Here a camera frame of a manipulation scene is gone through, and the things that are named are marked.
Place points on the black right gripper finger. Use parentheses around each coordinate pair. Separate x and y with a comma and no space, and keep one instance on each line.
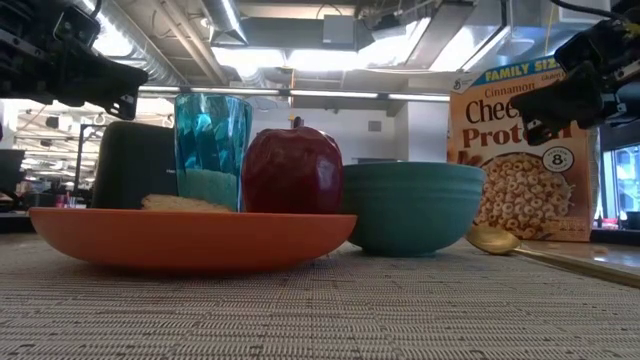
(565,90)
(570,116)

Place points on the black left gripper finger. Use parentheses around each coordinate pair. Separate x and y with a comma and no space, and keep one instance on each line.
(116,94)
(107,72)

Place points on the Cheerios cereal box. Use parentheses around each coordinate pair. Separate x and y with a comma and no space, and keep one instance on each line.
(500,135)

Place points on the blue faceted tumbler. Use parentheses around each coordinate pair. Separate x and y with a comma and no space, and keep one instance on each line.
(212,145)

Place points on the toast slice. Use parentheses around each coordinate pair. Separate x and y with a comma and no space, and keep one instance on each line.
(175,203)

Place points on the gold spoon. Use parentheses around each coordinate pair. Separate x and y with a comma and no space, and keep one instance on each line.
(492,240)

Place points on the orange plate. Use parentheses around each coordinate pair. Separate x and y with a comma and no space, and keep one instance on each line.
(190,240)

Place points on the teal bowl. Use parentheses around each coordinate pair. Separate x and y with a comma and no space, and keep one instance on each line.
(415,210)

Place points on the red apple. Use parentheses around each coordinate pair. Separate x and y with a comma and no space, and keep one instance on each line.
(292,170)

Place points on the black toaster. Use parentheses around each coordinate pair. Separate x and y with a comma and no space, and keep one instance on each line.
(135,165)

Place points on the dark background monitor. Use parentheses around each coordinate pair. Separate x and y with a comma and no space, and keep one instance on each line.
(11,167)

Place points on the black side counter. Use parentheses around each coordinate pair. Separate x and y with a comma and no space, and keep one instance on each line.
(617,236)

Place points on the dark background desk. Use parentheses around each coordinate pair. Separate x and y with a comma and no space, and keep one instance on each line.
(15,221)

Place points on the suspended linear ceiling light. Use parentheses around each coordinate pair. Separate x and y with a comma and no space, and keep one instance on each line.
(330,93)

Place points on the grey ceiling box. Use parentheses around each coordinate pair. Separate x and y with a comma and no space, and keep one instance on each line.
(340,30)

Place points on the grey woven placemat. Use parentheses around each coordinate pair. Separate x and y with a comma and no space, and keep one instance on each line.
(320,320)

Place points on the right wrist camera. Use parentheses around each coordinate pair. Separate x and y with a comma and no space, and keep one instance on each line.
(585,47)

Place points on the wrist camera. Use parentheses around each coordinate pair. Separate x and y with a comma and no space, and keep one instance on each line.
(77,27)
(585,47)

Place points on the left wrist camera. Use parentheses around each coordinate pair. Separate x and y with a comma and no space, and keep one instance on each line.
(77,27)

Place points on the large silver spiral duct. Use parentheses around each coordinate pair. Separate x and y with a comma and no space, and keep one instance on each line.
(200,80)

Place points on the small silver duct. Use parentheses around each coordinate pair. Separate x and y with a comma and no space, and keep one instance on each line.
(230,25)

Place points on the grey wall vent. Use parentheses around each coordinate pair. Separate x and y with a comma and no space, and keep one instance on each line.
(374,126)

